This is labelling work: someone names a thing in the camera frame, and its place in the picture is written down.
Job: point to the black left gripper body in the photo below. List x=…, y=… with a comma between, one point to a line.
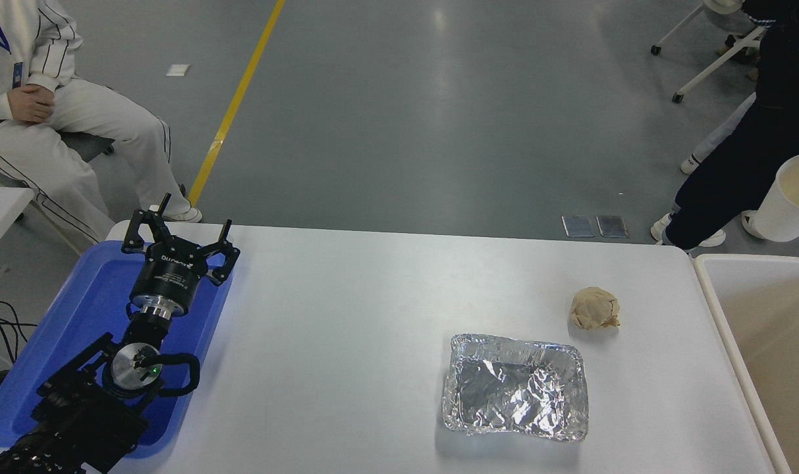
x=165, y=280

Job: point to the white paper cup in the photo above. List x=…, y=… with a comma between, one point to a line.
x=784, y=214

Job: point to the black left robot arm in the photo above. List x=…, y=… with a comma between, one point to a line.
x=76, y=415

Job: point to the person's left hand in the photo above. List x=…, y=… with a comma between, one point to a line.
x=47, y=105

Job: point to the person's right hand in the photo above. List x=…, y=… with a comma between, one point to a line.
x=25, y=104

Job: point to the blue plastic tray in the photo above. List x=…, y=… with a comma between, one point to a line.
x=89, y=309

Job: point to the person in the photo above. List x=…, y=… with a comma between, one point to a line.
x=735, y=171
x=109, y=125
x=722, y=135
x=735, y=46

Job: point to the white paper scrap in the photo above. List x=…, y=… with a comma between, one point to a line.
x=177, y=70

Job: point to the crumpled foil tray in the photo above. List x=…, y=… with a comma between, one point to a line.
x=514, y=388

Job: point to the metal floor plate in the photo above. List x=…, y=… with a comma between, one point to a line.
x=578, y=226
x=612, y=226

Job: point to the crumpled tan paper ball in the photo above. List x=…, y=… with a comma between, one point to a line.
x=593, y=308

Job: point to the large pale bin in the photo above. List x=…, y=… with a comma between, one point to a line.
x=781, y=342

